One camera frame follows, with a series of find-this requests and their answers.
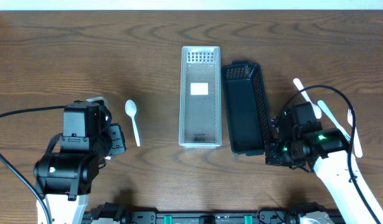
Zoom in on white plastic spoon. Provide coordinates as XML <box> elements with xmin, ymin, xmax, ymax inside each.
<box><xmin>125</xmin><ymin>100</ymin><xmax>141</xmax><ymax>147</ymax></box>
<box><xmin>293</xmin><ymin>78</ymin><xmax>322</xmax><ymax>119</ymax></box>

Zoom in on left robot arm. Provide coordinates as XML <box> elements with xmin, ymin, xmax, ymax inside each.
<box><xmin>34</xmin><ymin>96</ymin><xmax>126</xmax><ymax>223</ymax></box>

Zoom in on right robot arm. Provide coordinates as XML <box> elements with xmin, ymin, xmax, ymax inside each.
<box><xmin>265</xmin><ymin>102</ymin><xmax>383</xmax><ymax>223</ymax></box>

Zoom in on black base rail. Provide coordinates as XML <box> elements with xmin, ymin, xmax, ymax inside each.
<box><xmin>80</xmin><ymin>202</ymin><xmax>345</xmax><ymax>224</ymax></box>

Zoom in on clear plastic basket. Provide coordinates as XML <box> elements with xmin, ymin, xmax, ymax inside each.
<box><xmin>179</xmin><ymin>46</ymin><xmax>222</xmax><ymax>149</ymax></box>

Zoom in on white plastic fork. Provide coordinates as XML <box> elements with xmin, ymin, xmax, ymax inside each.
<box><xmin>347</xmin><ymin>109</ymin><xmax>363</xmax><ymax>158</ymax></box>
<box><xmin>318</xmin><ymin>100</ymin><xmax>351</xmax><ymax>141</ymax></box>

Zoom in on white label in basket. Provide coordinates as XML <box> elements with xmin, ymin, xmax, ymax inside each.
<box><xmin>190</xmin><ymin>83</ymin><xmax>209</xmax><ymax>95</ymax></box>

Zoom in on dark green plastic basket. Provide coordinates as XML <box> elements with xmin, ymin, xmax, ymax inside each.
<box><xmin>221</xmin><ymin>61</ymin><xmax>273</xmax><ymax>156</ymax></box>

